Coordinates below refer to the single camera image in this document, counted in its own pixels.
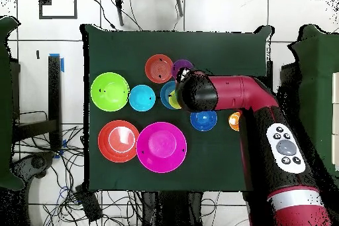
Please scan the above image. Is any small dark blue bowl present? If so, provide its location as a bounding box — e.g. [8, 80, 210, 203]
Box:
[189, 110, 218, 132]

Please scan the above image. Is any green covered side table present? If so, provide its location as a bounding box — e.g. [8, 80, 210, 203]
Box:
[287, 23, 339, 182]
[0, 15, 26, 192]

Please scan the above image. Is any black floor cable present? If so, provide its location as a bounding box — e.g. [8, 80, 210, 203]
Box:
[88, 0, 118, 30]

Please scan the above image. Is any dark green table cloth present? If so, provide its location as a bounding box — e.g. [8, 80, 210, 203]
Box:
[79, 23, 275, 194]

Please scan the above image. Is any yellow plastic cup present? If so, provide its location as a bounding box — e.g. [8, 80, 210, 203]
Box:
[168, 89, 183, 109]

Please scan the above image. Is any small cyan bowl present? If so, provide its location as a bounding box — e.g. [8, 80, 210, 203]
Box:
[128, 84, 157, 112]

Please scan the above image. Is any blue tape strip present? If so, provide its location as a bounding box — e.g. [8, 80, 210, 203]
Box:
[49, 53, 65, 73]

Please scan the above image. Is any large pink bowl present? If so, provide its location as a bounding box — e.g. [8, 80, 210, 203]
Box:
[136, 121, 188, 174]

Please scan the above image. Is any tangle of floor cables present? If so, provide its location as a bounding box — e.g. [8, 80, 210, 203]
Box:
[13, 125, 144, 226]

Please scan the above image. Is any black power strip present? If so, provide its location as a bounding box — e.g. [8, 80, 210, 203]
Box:
[75, 184, 103, 223]

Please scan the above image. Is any purple plastic cup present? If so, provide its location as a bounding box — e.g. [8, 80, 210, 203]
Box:
[171, 59, 195, 80]

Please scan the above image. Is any large lime green bowl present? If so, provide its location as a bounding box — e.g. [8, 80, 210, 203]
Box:
[90, 72, 131, 112]

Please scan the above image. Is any orange plastic cup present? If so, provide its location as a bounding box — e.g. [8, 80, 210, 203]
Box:
[228, 111, 242, 132]

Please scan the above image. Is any grey chair base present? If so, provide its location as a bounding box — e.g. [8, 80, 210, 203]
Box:
[10, 151, 56, 182]

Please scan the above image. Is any small orange bowl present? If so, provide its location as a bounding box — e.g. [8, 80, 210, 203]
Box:
[144, 54, 175, 84]

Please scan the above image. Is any large red-orange bowl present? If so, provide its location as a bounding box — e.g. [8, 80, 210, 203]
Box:
[97, 119, 140, 164]

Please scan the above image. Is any medium blue bowl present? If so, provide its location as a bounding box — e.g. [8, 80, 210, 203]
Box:
[160, 80, 183, 110]

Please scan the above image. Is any black metal stand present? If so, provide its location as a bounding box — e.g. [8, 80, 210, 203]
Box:
[11, 54, 63, 154]

